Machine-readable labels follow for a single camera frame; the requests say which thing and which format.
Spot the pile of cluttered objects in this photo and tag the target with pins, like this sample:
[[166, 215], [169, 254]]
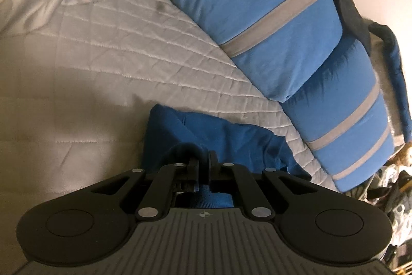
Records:
[[397, 204]]

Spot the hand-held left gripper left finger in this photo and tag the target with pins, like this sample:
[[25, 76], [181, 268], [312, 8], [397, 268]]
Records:
[[195, 170]]

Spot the dark blue sweatshirt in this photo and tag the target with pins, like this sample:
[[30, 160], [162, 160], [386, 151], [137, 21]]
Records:
[[193, 130]]

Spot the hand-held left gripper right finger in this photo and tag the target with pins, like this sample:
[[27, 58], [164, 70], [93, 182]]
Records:
[[213, 167]]

